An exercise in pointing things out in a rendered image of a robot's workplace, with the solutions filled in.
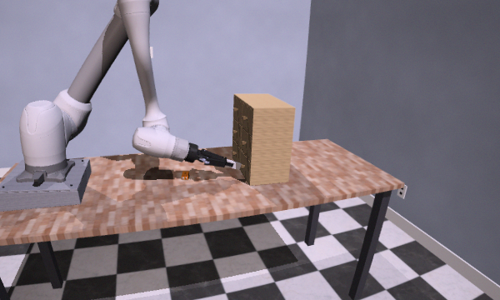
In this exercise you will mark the brown wooden drawer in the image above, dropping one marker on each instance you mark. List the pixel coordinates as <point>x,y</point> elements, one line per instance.
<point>238,107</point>
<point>246,142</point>
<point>237,128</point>
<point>247,121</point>
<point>245,167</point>
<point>236,151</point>

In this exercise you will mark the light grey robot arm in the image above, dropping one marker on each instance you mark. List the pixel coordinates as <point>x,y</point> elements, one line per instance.
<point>45,131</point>

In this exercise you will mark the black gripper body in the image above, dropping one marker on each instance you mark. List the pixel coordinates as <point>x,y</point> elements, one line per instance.
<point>194,154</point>

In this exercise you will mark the light wooden chest of drawers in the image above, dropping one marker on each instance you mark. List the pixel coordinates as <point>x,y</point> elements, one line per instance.
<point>272,138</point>

